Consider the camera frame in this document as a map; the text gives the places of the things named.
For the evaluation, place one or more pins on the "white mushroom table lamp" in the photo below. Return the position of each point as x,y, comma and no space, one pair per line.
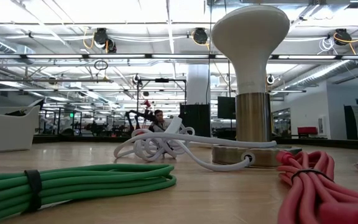
250,62

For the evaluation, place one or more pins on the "grey plastic bin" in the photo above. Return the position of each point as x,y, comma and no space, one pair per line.
5,133

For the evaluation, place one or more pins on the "black cabinet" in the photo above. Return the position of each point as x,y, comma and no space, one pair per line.
197,121

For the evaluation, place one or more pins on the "person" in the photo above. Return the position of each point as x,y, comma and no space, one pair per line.
158,116

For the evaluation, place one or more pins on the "white building column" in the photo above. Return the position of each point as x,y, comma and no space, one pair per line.
197,84

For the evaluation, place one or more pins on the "black monitor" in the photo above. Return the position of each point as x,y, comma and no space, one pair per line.
226,107

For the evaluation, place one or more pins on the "red couch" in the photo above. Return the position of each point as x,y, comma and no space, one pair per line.
307,130

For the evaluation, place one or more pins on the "black background rig frame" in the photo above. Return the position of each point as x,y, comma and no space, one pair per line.
162,80

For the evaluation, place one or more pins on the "long ceiling light rail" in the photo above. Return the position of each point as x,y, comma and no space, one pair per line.
117,56

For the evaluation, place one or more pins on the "black aluminium table frame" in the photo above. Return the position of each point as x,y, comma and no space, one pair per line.
89,139

